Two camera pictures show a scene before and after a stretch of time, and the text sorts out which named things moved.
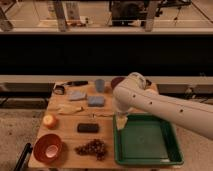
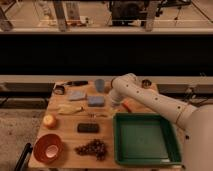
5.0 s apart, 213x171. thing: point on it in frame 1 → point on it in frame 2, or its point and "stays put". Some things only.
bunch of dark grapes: x=95 y=146 stays put
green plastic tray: x=145 y=139 stays put
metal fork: x=101 y=115 stays put
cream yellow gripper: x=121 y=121 → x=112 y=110
